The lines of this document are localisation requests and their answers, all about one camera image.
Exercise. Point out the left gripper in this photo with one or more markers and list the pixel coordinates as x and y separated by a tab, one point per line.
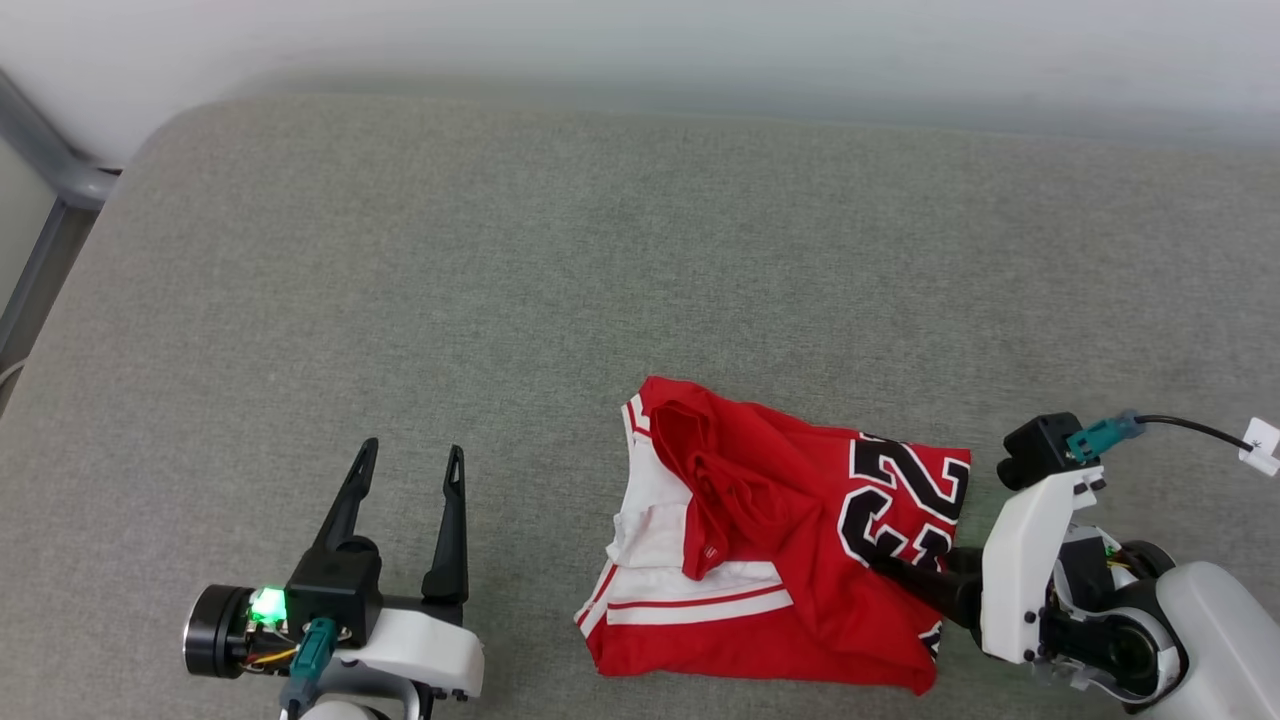
215	630

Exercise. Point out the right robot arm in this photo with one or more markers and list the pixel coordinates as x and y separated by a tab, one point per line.
1220	640

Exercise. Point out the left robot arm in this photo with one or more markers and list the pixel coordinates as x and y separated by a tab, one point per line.
345	710

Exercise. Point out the red white basketball jersey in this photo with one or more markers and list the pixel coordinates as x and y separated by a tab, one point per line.
760	560

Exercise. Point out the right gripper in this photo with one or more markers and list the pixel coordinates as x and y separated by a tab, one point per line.
1075	600

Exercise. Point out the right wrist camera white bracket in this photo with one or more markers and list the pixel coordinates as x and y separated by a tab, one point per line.
1020	570

